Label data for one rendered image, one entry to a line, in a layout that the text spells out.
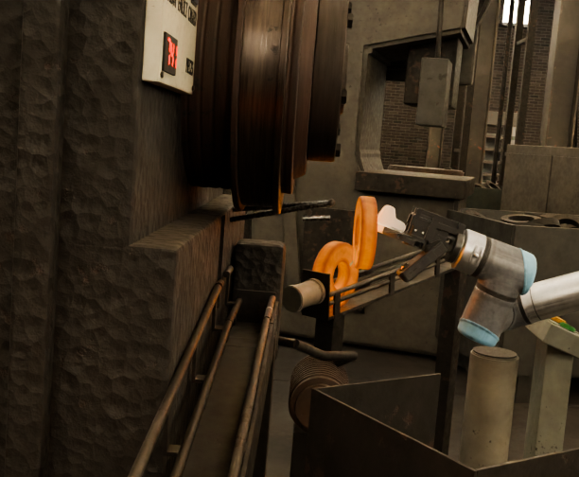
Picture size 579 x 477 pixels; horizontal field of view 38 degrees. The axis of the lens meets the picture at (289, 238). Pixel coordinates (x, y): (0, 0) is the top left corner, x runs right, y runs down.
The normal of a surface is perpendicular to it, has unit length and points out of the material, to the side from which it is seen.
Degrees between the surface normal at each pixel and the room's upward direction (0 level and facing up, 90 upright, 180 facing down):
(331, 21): 58
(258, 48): 87
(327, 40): 70
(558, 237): 90
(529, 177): 90
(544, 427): 90
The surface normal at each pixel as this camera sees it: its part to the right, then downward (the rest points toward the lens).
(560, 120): -0.04, 0.11
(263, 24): -0.01, -0.10
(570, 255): 0.22, 0.13
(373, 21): -0.27, 0.09
